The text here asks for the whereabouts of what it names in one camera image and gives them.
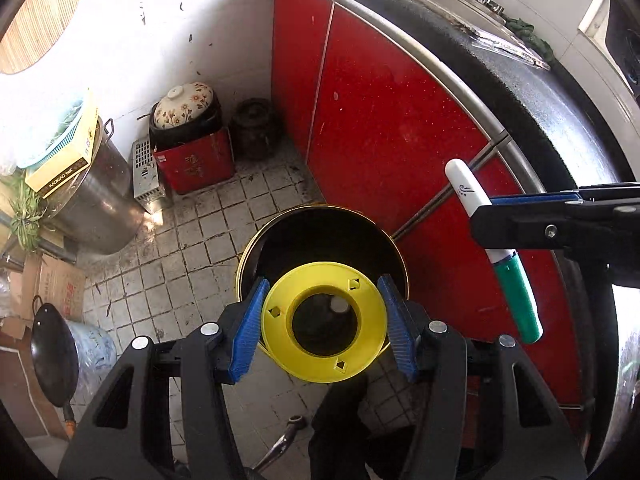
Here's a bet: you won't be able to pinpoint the white and green tube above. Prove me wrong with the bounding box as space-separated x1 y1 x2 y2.
445 159 544 345

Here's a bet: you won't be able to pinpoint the red kitchen cabinet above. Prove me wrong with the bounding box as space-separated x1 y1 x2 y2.
270 0 587 441

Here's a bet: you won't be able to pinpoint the metal rod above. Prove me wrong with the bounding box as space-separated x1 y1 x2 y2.
256 415 307 470

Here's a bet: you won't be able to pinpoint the black appliance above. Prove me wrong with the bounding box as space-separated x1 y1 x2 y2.
604 0 640 102

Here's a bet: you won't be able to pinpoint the large steel stockpot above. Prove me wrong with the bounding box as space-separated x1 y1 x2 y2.
50 116 149 256

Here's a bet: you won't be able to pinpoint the red box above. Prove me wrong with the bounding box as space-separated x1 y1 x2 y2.
152 127 236 196

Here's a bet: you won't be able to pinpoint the green plastic basket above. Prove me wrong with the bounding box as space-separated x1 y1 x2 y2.
15 95 97 171

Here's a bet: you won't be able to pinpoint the steel sink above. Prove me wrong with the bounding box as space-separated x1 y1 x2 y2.
340 0 552 72

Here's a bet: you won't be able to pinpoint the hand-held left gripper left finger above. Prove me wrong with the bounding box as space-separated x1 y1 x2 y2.
59 276 271 480

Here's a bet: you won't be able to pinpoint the clear plastic water jug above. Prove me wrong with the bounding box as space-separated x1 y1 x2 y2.
65 319 119 411

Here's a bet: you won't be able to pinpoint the round bamboo board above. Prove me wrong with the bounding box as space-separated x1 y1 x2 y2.
0 0 89 75

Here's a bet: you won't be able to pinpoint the yellow plastic ring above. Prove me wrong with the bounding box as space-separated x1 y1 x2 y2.
261 261 390 385

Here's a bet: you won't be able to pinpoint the green leafy vegetables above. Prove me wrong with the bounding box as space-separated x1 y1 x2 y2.
7 170 52 254

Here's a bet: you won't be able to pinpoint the black cooking pot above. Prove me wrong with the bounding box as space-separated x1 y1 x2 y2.
149 94 225 152

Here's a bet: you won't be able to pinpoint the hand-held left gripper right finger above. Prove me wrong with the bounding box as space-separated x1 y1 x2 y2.
377 273 589 480

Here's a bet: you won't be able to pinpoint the dark green cloth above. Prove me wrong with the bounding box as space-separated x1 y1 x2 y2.
502 17 556 64

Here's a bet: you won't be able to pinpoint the round metal trash bin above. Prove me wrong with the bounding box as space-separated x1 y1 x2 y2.
235 205 411 363

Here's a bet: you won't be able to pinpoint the brown cardboard box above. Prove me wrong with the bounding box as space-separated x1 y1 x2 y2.
0 252 87 441

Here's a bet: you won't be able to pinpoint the floral ceramic pot lid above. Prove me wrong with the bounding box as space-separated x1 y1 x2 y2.
152 82 216 130

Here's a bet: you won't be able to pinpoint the grey metal grille box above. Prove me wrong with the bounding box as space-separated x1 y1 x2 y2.
131 138 169 212

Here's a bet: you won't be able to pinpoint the yellow cardboard box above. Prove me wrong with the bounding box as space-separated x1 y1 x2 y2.
25 87 101 193

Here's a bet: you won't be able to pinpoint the black wok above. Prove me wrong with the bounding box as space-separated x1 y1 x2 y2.
31 296 81 436

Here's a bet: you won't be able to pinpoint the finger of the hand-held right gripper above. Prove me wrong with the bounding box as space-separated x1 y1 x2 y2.
469 200 640 252
490 181 640 207

